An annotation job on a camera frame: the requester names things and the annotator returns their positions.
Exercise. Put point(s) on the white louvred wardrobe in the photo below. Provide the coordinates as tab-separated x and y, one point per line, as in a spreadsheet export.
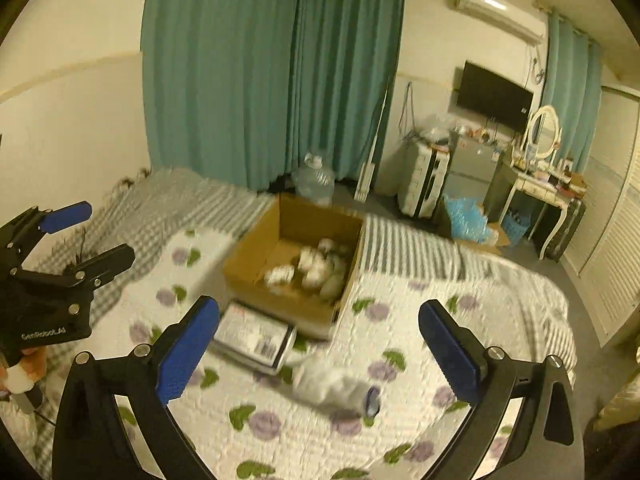
612	220

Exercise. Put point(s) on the single white sock roll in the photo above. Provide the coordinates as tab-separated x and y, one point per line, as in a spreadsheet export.
330	385

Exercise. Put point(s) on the blue plastic basket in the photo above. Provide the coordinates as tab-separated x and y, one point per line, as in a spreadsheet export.
517	227

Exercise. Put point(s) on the blue plastic bag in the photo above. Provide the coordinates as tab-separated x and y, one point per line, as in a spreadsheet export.
467	220

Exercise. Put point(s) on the beige cloth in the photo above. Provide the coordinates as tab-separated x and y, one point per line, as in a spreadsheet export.
620	410

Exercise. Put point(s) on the grey checkered bed sheet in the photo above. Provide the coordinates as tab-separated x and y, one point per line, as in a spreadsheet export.
200	195

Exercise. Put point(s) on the white oval mirror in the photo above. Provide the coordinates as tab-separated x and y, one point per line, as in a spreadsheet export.
544	132

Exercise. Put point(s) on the orange white plush toy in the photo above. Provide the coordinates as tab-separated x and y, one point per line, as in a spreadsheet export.
22	375

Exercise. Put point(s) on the pile of white socks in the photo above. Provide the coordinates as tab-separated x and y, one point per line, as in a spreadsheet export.
316	266

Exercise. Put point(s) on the white suitcase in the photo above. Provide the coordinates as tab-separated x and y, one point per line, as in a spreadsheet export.
420	180

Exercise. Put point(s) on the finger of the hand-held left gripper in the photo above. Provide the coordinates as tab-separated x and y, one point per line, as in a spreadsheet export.
66	216
106	261

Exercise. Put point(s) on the white floral quilt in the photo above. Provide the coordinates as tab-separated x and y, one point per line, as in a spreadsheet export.
395	290

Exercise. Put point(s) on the clear water jug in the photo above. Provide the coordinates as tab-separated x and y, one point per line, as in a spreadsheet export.
312	182

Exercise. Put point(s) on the black suitcase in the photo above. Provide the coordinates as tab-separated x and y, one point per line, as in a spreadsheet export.
565	232

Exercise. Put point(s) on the grey flat package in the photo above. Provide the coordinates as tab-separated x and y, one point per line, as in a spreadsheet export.
250	331

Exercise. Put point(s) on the clear plastic bags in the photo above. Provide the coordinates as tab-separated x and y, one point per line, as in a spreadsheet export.
437	129

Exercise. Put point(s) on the black wall television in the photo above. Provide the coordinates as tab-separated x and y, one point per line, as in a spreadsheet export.
492	95

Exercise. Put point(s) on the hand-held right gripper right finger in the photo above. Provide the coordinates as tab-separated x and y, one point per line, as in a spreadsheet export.
451	356

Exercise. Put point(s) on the grey mini fridge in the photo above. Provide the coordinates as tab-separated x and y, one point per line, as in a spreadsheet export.
472	165

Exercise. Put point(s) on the white air conditioner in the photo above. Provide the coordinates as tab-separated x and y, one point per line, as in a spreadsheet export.
500	10

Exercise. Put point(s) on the narrow teal curtain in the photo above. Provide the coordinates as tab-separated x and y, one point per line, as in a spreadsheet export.
570	85

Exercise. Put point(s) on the wide teal curtain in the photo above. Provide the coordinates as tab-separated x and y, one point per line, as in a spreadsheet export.
225	60

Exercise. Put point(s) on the white dressing table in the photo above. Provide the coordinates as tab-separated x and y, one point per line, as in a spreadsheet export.
537	187

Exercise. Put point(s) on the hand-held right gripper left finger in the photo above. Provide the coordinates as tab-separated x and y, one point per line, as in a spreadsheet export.
184	356

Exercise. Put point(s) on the brown cardboard box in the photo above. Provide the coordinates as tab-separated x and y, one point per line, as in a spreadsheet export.
310	220

